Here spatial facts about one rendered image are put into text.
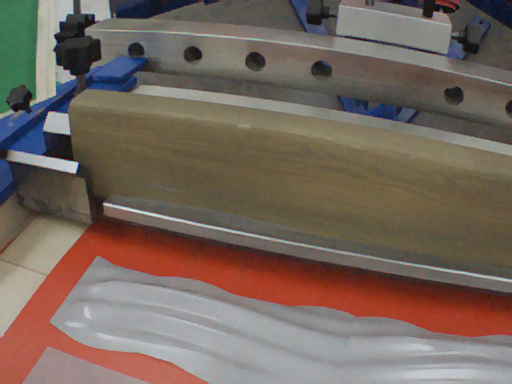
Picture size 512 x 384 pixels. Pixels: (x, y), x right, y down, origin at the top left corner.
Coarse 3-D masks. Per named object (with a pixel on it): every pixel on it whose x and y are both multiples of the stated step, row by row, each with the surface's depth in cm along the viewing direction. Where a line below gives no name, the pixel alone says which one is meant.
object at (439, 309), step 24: (360, 288) 33; (384, 288) 33; (408, 288) 33; (432, 288) 33; (360, 312) 31; (384, 312) 31; (408, 312) 31; (432, 312) 31; (456, 312) 31; (480, 312) 31; (504, 312) 31; (480, 336) 29
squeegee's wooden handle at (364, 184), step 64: (128, 128) 31; (192, 128) 30; (256, 128) 29; (320, 128) 29; (128, 192) 33; (192, 192) 32; (256, 192) 31; (320, 192) 30; (384, 192) 28; (448, 192) 27; (448, 256) 29
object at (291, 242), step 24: (120, 216) 33; (144, 216) 32; (168, 216) 32; (192, 216) 32; (216, 216) 32; (216, 240) 32; (240, 240) 31; (264, 240) 31; (288, 240) 31; (312, 240) 31; (336, 240) 31; (360, 264) 30; (384, 264) 29; (408, 264) 29; (432, 264) 29; (456, 264) 29; (480, 264) 29; (504, 288) 28
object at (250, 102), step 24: (168, 96) 49; (192, 96) 49; (216, 96) 49; (240, 96) 49; (336, 120) 46; (360, 120) 46; (384, 120) 46; (480, 144) 44; (504, 144) 44; (0, 216) 33; (24, 216) 36; (0, 240) 34
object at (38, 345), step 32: (96, 224) 38; (64, 256) 34; (96, 256) 35; (128, 256) 35; (160, 256) 35; (192, 256) 35; (224, 256) 35; (256, 256) 35; (64, 288) 32; (224, 288) 33; (256, 288) 33; (288, 288) 33; (320, 288) 33; (352, 288) 33; (32, 320) 29; (0, 352) 26; (32, 352) 27; (64, 352) 27; (96, 352) 27; (128, 352) 28
